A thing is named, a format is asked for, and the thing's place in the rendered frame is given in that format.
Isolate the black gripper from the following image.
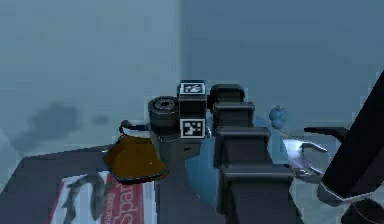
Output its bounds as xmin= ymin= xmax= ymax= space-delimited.
xmin=147 ymin=95 xmax=203 ymax=165

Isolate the red white printed box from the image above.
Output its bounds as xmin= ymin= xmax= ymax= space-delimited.
xmin=49 ymin=171 xmax=158 ymax=224

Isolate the small blue lumpy object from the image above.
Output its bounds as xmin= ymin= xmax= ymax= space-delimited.
xmin=268 ymin=105 xmax=290 ymax=131

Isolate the silver curved metal object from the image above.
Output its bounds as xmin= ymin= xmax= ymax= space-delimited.
xmin=282 ymin=137 xmax=329 ymax=185

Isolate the dark grey table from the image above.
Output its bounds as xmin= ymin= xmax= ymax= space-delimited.
xmin=0 ymin=145 xmax=228 ymax=224

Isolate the black slanted block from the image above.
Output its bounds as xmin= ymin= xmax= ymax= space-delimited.
xmin=303 ymin=70 xmax=384 ymax=208

